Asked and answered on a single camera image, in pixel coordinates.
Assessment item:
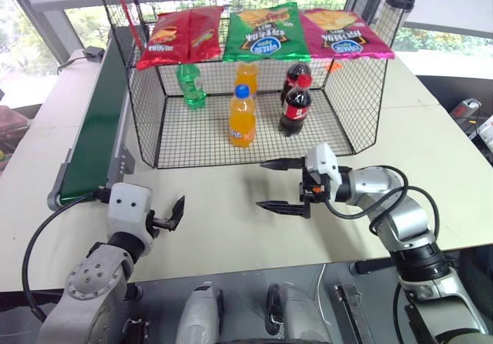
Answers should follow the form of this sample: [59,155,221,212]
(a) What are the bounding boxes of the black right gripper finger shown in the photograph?
[260,157,307,172]
[255,200,312,219]

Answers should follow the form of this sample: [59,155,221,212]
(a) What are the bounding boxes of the pink chip bag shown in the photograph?
[299,8,396,61]

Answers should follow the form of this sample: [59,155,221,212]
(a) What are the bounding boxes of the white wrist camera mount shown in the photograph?
[304,142,350,198]
[106,182,156,251]

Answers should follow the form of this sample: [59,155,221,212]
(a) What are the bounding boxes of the red grey device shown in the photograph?
[449,97,481,121]

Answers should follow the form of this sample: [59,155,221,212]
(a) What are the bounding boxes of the green soda bottle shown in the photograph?
[175,63,208,111]

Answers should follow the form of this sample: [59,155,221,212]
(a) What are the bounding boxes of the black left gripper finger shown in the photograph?
[168,195,186,232]

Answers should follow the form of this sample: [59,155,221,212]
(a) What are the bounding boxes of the grey power adapter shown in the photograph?
[83,45,106,63]

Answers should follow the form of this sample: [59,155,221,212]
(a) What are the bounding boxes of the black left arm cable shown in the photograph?
[22,188,113,324]

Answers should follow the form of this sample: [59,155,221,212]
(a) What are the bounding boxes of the red chip bag green logo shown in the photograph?
[187,5,225,63]

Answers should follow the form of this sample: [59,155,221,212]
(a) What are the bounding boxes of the grey adapter cable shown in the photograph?
[56,52,92,76]

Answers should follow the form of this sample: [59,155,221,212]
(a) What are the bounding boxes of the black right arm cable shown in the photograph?
[322,165,442,245]

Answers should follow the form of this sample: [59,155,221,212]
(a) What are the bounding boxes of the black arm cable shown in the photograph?
[22,188,113,324]
[322,165,442,245]

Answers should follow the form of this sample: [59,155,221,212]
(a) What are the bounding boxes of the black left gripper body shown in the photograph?
[145,209,173,239]

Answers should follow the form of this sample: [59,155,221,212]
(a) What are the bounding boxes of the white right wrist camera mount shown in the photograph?
[304,142,350,198]

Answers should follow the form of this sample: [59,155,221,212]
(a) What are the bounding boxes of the black wire mesh cage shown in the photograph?
[94,0,419,169]

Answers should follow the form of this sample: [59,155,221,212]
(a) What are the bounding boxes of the red chip bag yellow print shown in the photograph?
[135,10,193,71]

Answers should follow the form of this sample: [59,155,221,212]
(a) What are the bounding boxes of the grey rounded robot housing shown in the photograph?
[176,281,225,344]
[267,282,333,344]

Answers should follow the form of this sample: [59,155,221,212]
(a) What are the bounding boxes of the red strip tag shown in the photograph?
[114,0,143,49]

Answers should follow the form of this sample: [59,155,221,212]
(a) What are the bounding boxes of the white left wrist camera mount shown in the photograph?
[106,182,156,251]

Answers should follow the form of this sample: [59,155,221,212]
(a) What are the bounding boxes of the green conveyor belt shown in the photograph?
[46,35,136,212]

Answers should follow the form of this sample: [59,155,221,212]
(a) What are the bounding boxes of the black metal bracket strip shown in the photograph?
[333,283,374,344]

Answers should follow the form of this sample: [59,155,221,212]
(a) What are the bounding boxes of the white tumbler black lid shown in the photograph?
[374,0,418,54]

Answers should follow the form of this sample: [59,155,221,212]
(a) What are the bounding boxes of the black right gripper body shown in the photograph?
[297,167,334,206]

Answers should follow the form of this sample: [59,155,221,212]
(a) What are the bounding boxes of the cola bottle red cap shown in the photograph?
[278,73,313,138]

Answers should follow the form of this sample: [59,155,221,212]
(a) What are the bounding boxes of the orange soda bottle blue cap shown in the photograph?
[228,84,257,149]

